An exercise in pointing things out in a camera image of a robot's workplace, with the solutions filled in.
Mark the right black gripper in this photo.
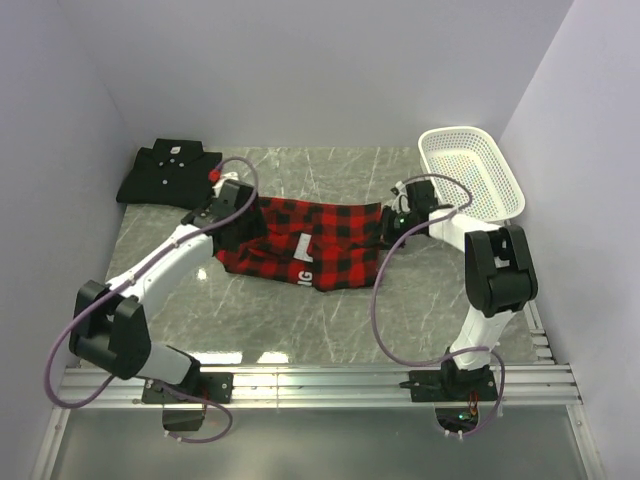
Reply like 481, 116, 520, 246
365, 206, 420, 251

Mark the red black plaid shirt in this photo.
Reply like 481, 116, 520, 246
215, 197, 383, 292

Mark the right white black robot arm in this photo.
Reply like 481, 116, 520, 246
383, 174, 538, 400

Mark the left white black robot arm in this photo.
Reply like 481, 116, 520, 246
69, 178, 267, 402

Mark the white plastic mesh basket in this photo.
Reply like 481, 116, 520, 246
418, 126, 526, 224

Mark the folded black button shirt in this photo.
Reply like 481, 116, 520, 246
116, 138, 223, 210

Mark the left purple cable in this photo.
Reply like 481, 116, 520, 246
43, 155, 259, 443

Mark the purple cable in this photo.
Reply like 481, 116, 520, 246
370, 172, 505, 438
43, 155, 259, 443

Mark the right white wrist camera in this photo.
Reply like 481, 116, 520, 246
391, 181, 410, 213

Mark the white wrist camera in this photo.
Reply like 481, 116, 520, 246
208, 169, 239, 196
391, 181, 410, 213

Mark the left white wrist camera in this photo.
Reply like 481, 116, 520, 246
208, 169, 239, 196

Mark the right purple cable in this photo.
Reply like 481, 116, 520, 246
370, 172, 505, 438

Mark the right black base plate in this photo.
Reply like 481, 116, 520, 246
399, 369, 498, 403

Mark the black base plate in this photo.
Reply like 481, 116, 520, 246
141, 372, 234, 405
399, 369, 498, 403

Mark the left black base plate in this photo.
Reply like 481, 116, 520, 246
141, 372, 234, 405

